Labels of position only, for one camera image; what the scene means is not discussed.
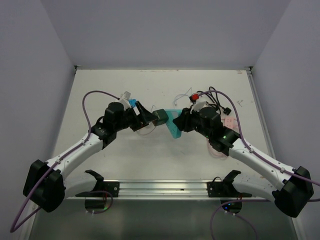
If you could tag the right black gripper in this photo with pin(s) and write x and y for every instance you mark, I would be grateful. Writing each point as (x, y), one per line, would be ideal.
(182, 121)

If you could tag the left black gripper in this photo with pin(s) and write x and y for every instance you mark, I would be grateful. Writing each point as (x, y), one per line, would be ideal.
(141, 120)

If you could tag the dark green cube charger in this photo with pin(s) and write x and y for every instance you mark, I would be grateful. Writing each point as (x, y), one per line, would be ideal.
(161, 117)

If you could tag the blue adapter plug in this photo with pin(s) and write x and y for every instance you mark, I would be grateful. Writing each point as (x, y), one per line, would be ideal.
(132, 102)

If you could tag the pink power strip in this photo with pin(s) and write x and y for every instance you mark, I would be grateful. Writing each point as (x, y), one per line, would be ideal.
(231, 123)

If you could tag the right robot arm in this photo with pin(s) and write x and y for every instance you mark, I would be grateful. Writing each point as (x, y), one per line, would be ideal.
(287, 187)

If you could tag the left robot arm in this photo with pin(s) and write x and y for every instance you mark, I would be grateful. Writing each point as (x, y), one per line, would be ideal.
(46, 182)

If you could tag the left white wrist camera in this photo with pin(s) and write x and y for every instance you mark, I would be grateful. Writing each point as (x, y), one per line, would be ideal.
(124, 99)

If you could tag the aluminium rail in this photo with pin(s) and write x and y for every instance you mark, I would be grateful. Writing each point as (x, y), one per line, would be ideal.
(172, 189)

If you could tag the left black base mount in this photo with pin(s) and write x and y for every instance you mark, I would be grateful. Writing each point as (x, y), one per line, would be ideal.
(112, 187)

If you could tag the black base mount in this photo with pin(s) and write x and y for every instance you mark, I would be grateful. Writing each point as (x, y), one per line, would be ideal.
(112, 187)
(224, 188)

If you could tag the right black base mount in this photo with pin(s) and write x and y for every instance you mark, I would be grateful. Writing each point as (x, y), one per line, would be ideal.
(224, 188)

